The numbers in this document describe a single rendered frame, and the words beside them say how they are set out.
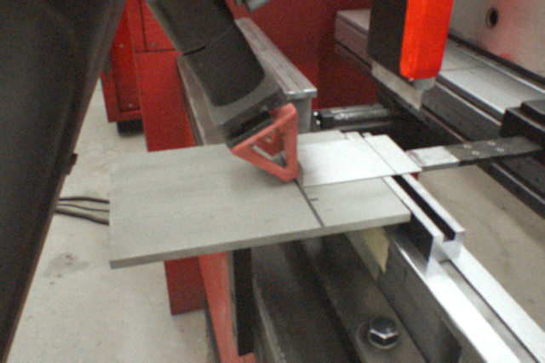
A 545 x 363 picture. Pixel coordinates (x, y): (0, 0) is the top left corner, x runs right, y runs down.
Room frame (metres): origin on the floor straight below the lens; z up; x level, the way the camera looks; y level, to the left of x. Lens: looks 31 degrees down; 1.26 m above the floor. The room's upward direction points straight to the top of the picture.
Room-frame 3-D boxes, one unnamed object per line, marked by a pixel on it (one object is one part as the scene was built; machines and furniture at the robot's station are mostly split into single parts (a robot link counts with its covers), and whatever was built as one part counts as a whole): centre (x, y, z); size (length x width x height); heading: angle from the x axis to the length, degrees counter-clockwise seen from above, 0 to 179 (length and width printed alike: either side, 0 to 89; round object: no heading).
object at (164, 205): (0.43, 0.02, 1.00); 0.26 x 0.18 x 0.01; 105
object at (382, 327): (0.32, -0.10, 0.91); 0.03 x 0.03 x 0.02
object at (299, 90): (1.00, 0.02, 0.92); 0.50 x 0.06 x 0.10; 15
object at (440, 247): (0.45, -0.13, 0.99); 0.20 x 0.03 x 0.03; 15
